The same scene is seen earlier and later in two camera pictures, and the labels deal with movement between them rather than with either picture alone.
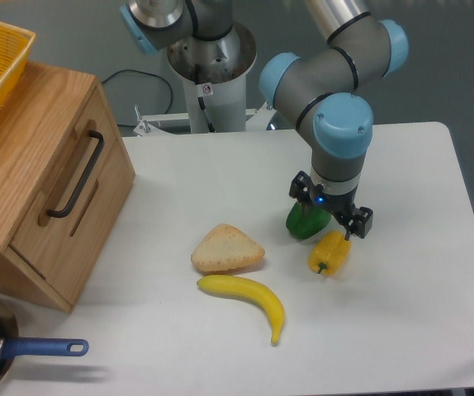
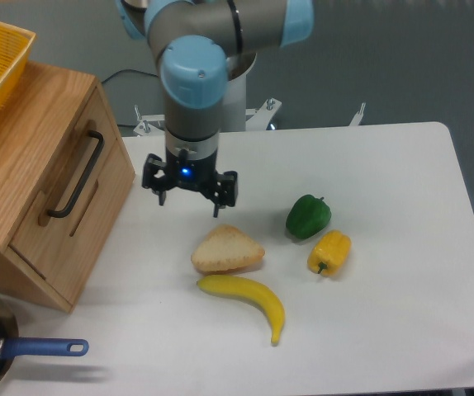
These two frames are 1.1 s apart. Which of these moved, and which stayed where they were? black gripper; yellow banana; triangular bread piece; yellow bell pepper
Moved: black gripper
Stayed: yellow banana; yellow bell pepper; triangular bread piece
